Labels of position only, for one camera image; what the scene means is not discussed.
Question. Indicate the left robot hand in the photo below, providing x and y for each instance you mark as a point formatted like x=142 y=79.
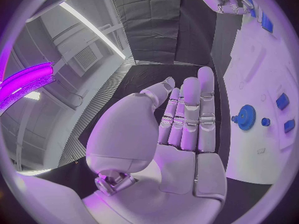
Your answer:
x=130 y=134

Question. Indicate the blue long cylinder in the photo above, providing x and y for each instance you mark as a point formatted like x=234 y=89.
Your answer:
x=267 y=22
x=252 y=8

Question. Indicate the white task board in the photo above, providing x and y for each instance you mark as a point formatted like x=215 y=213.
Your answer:
x=252 y=153

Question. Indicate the blue peg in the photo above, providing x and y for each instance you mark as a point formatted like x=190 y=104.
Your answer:
x=265 y=122
x=234 y=119

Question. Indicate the blue gear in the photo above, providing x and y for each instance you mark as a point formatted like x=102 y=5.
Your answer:
x=245 y=117

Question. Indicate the blue block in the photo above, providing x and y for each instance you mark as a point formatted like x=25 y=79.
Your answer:
x=282 y=101
x=289 y=126

